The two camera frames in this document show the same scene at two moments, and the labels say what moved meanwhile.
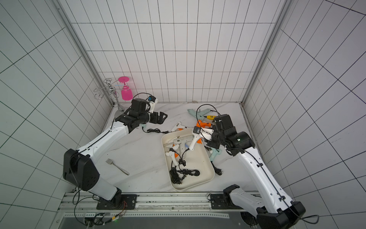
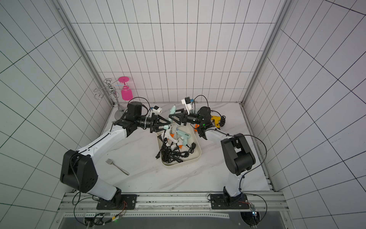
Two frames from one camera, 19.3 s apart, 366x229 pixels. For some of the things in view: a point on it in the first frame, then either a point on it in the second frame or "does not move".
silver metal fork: (109, 161) does not move
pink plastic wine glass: (126, 92) does not move
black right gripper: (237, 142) → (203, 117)
